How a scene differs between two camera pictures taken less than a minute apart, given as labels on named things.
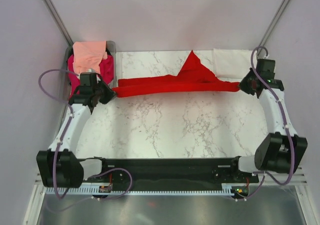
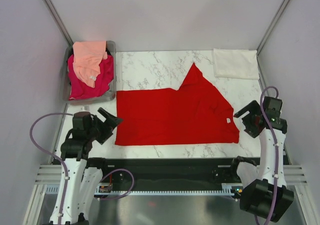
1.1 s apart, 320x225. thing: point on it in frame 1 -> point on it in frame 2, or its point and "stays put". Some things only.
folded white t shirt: [231, 63] stays put
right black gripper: [243, 85] -> [253, 107]
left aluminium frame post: [54, 14] stays put
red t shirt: [194, 77] -> [196, 113]
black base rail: [173, 172] stays put
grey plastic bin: [110, 46] stays put
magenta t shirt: [106, 70] stays put
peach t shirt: [88, 56] stays put
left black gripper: [110, 94] -> [111, 123]
